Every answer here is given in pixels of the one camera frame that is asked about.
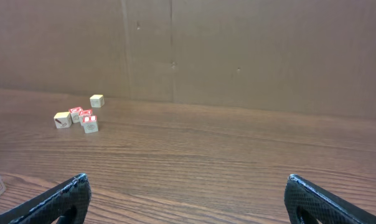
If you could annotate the far yellow wooden block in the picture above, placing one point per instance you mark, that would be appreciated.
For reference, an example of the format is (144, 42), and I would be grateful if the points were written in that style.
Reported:
(97, 101)

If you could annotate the red letter O block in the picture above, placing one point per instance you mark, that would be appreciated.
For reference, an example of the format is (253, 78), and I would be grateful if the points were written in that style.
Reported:
(74, 112)

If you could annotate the red letter M block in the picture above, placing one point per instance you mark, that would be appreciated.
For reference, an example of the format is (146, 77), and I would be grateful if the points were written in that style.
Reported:
(84, 113)

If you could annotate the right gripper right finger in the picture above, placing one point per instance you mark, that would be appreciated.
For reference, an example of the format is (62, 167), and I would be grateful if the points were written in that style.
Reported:
(306, 202)

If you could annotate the red letter I block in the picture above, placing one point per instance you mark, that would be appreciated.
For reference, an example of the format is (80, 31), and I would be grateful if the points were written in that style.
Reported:
(90, 124)

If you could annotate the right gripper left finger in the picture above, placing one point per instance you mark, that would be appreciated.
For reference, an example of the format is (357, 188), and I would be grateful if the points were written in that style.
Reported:
(67, 202)

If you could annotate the yellow block near red blocks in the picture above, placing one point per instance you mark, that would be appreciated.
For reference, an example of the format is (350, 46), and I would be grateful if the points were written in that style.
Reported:
(63, 120)

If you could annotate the cardboard box back edge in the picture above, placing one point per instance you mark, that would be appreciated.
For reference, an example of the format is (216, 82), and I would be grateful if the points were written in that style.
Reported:
(315, 57)

